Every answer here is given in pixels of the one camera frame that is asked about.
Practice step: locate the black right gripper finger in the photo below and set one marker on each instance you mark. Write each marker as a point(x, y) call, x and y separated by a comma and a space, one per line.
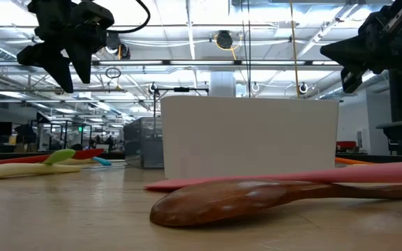
point(351, 52)

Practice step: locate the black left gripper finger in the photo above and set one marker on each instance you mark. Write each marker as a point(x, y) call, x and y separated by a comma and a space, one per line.
point(52, 61)
point(82, 52)

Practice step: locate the small green silicone spoon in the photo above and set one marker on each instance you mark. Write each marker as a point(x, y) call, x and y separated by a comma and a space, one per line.
point(61, 155)

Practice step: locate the large red silicone spoon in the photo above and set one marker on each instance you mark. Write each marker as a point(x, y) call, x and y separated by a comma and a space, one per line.
point(86, 153)

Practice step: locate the small orange silicone spoon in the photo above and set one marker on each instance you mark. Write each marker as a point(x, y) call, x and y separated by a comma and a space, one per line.
point(351, 161)

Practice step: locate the small blue silicone spoon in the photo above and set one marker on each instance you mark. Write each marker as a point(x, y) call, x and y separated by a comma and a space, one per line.
point(101, 161)

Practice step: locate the pink silicone spatula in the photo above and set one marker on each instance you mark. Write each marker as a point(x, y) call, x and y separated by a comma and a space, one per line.
point(361, 174)

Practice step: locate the black monitor stand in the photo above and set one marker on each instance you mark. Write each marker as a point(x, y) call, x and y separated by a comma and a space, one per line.
point(398, 104)

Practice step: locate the background robot workcell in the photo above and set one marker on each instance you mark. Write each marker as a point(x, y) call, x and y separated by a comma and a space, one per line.
point(72, 134)

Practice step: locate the red background seat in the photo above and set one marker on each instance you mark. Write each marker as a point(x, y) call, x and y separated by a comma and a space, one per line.
point(345, 145)

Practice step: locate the grey translucent plastic bin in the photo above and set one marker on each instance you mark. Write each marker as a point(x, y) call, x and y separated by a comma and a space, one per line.
point(141, 143)

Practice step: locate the white building pillar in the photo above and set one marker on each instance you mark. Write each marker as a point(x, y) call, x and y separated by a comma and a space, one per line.
point(222, 85)

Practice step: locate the brown wooden spoon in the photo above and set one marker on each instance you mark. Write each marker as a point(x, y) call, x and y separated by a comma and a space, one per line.
point(222, 202)

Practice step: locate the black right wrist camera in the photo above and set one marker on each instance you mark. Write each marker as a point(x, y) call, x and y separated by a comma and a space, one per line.
point(351, 80)

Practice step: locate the black background camera stand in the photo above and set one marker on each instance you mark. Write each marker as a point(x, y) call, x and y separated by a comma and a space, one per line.
point(181, 89)

